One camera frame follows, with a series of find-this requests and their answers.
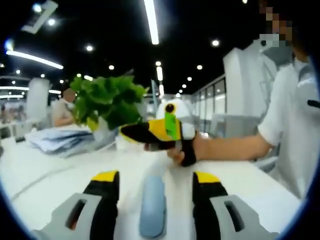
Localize straight ceiling light strip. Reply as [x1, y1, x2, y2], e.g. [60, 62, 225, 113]
[143, 0, 160, 45]

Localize operator in white shirt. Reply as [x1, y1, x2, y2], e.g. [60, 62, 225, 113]
[257, 57, 320, 201]

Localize white round pillar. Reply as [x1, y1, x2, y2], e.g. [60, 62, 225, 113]
[26, 77, 50, 122]

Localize pile of blue white documents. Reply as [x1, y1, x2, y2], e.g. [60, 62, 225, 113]
[26, 126, 97, 158]

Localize white chest device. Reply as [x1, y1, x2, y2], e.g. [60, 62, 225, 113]
[258, 37, 295, 65]

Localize person's right hand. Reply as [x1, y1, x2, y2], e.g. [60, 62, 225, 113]
[166, 133, 210, 168]

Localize green potted plant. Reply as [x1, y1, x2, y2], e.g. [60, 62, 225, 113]
[69, 74, 150, 151]

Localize curved ceiling light strip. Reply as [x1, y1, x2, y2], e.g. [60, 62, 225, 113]
[6, 49, 64, 70]

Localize ceiling air vent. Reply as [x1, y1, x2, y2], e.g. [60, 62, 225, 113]
[21, 0, 59, 35]

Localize ceiling spot lights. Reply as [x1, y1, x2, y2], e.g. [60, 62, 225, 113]
[0, 0, 248, 97]

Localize blue glasses case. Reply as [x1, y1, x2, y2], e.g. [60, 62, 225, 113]
[138, 173, 168, 238]

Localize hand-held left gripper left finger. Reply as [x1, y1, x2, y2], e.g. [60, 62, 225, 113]
[32, 170, 120, 240]

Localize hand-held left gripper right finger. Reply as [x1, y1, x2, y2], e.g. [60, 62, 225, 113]
[192, 171, 280, 240]

